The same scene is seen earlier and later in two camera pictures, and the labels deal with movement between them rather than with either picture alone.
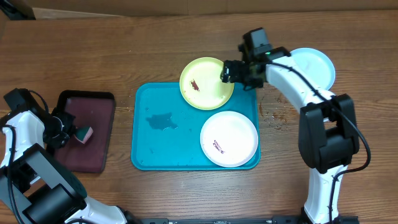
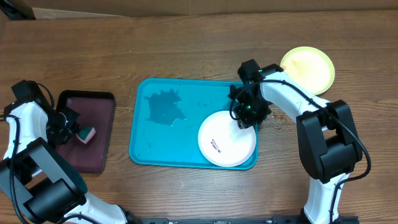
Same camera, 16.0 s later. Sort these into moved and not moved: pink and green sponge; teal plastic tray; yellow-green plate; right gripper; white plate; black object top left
Moved: right gripper; yellow-green plate
Not moved: teal plastic tray; pink and green sponge; black object top left; white plate
